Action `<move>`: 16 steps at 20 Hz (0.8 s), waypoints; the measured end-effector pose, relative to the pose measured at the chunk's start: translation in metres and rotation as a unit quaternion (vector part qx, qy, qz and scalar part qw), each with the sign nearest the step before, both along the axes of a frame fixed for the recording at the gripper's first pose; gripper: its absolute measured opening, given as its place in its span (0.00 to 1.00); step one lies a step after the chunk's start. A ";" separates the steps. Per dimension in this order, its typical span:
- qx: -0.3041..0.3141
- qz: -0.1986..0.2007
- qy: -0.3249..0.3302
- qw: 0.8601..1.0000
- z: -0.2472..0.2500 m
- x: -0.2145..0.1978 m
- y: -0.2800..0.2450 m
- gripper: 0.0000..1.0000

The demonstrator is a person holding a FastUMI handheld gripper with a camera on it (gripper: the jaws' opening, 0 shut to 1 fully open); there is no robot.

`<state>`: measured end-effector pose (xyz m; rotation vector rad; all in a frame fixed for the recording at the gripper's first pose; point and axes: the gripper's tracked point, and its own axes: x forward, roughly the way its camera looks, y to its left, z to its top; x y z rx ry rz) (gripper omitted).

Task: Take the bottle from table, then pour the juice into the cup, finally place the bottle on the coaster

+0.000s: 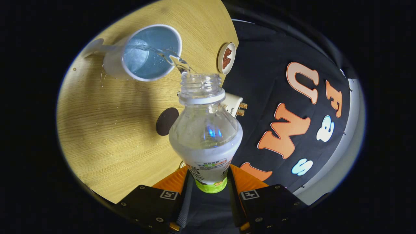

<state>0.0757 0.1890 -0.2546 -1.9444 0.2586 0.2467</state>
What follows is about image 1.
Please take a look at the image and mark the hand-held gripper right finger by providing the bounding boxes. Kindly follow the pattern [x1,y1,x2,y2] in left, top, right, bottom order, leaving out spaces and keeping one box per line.
[227,164,307,232]

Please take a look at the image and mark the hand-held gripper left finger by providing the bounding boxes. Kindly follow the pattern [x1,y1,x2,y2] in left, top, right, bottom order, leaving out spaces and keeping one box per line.
[116,165,190,232]

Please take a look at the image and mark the clear plastic juice bottle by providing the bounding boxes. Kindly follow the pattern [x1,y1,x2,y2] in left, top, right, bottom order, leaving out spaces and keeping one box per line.
[169,73,243,194]

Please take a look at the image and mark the dark brown round coaster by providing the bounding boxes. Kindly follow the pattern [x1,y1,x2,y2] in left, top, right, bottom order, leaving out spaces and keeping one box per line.
[156,107,179,136]

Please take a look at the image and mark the white cup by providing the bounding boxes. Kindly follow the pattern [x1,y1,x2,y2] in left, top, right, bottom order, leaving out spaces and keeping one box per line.
[80,24,183,82]

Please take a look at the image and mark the clear juice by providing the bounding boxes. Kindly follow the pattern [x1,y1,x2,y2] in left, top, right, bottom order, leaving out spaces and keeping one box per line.
[130,44,193,76]

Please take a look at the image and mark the wooden table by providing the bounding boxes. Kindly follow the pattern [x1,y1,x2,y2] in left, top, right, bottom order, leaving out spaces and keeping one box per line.
[57,0,239,204]

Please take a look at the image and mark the white toaster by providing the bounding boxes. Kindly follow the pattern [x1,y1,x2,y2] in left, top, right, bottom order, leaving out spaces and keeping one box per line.
[221,93,248,118]

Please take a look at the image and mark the white round plate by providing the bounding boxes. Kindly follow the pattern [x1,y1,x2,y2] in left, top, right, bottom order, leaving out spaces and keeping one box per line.
[217,42,236,75]

